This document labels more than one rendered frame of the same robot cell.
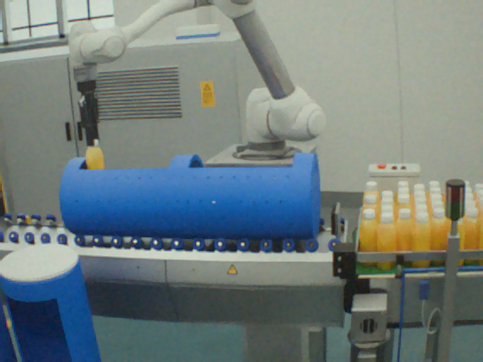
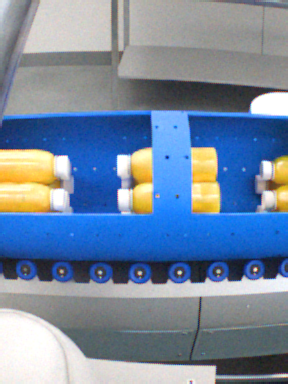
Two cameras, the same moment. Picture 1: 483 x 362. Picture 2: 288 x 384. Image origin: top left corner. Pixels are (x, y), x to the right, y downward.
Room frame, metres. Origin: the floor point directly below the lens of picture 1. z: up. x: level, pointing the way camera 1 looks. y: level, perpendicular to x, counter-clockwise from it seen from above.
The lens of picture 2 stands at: (3.15, -0.09, 1.71)
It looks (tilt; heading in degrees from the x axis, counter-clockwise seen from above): 34 degrees down; 166
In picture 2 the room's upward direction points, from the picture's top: straight up
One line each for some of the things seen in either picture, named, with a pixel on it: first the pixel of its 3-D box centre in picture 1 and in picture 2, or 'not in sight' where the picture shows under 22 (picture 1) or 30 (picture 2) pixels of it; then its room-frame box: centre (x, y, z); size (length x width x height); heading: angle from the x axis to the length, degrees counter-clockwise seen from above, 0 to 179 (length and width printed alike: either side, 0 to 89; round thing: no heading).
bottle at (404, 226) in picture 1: (404, 239); not in sight; (1.99, -0.52, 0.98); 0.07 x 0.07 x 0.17
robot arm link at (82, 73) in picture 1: (85, 71); not in sight; (2.34, 0.49, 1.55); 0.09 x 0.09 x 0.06
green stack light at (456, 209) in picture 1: (454, 207); not in sight; (1.71, -0.61, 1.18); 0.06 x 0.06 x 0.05
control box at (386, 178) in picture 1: (394, 179); not in sight; (2.39, -0.58, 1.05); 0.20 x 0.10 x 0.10; 77
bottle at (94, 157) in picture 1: (95, 167); not in sight; (2.34, 0.50, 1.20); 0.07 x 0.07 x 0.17
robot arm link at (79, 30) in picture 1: (84, 42); not in sight; (2.33, 0.49, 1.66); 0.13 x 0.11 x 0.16; 38
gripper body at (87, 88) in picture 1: (87, 91); not in sight; (2.34, 0.49, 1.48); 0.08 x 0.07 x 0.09; 167
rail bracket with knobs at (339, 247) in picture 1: (344, 260); not in sight; (1.95, -0.31, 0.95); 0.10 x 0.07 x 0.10; 167
